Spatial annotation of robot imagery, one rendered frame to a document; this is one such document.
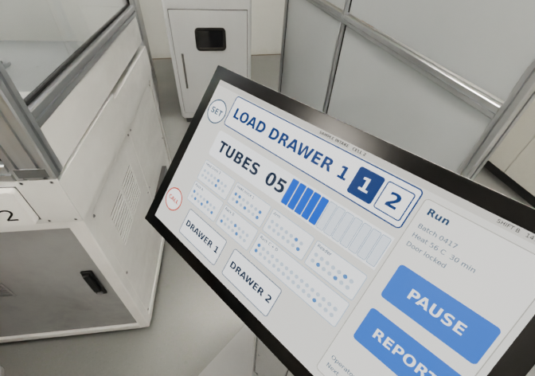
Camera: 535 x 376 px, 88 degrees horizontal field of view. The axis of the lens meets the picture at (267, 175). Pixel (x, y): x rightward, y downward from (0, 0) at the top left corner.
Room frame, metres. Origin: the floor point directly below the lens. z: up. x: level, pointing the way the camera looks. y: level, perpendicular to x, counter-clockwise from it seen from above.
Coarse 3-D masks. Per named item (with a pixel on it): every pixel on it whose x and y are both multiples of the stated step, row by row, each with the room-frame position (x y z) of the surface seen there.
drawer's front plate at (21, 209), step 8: (0, 192) 0.39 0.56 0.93; (8, 192) 0.39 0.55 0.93; (16, 192) 0.40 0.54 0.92; (0, 200) 0.38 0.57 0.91; (8, 200) 0.38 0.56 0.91; (16, 200) 0.39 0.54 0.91; (24, 200) 0.40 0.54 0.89; (0, 208) 0.38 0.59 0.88; (8, 208) 0.38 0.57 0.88; (16, 208) 0.39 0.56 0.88; (24, 208) 0.39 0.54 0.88; (0, 216) 0.38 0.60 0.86; (8, 216) 0.38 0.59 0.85; (16, 216) 0.38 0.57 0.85; (24, 216) 0.39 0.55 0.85; (32, 216) 0.39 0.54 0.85; (0, 224) 0.38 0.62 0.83; (8, 224) 0.38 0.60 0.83; (16, 224) 0.38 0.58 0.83; (24, 224) 0.38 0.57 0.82; (32, 224) 0.39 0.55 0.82
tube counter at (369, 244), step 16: (272, 176) 0.29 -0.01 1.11; (288, 176) 0.29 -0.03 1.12; (272, 192) 0.28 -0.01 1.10; (288, 192) 0.27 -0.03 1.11; (304, 192) 0.26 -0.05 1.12; (320, 192) 0.26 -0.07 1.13; (288, 208) 0.25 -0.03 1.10; (304, 208) 0.25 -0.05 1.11; (320, 208) 0.24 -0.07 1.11; (336, 208) 0.23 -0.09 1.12; (320, 224) 0.22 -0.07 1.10; (336, 224) 0.22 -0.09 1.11; (352, 224) 0.21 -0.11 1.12; (368, 224) 0.21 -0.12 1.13; (336, 240) 0.20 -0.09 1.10; (352, 240) 0.20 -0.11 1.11; (368, 240) 0.20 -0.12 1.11; (384, 240) 0.19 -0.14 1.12; (368, 256) 0.18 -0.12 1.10
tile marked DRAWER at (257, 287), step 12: (228, 264) 0.22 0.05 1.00; (240, 264) 0.21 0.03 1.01; (252, 264) 0.21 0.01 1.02; (228, 276) 0.20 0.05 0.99; (240, 276) 0.20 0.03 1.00; (252, 276) 0.19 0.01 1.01; (264, 276) 0.19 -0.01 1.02; (240, 288) 0.19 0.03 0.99; (252, 288) 0.18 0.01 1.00; (264, 288) 0.18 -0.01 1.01; (276, 288) 0.18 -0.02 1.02; (252, 300) 0.17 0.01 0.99; (264, 300) 0.17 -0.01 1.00; (276, 300) 0.16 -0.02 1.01; (264, 312) 0.15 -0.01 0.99
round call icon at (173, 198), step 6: (174, 186) 0.34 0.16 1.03; (168, 192) 0.34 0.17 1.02; (174, 192) 0.33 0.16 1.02; (180, 192) 0.33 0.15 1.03; (168, 198) 0.33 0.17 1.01; (174, 198) 0.33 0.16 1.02; (180, 198) 0.32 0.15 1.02; (168, 204) 0.32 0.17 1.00; (174, 204) 0.32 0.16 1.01; (180, 204) 0.31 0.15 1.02; (174, 210) 0.31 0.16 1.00
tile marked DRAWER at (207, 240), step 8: (192, 216) 0.29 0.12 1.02; (200, 216) 0.29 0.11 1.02; (184, 224) 0.29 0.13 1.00; (192, 224) 0.28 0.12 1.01; (200, 224) 0.28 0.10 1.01; (208, 224) 0.27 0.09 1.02; (184, 232) 0.27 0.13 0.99; (192, 232) 0.27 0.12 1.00; (200, 232) 0.27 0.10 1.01; (208, 232) 0.26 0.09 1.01; (216, 232) 0.26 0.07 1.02; (192, 240) 0.26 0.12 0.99; (200, 240) 0.26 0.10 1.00; (208, 240) 0.25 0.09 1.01; (216, 240) 0.25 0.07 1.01; (224, 240) 0.25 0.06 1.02; (200, 248) 0.25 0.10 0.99; (208, 248) 0.24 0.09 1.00; (216, 248) 0.24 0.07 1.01; (224, 248) 0.24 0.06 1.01; (208, 256) 0.23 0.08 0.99; (216, 256) 0.23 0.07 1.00
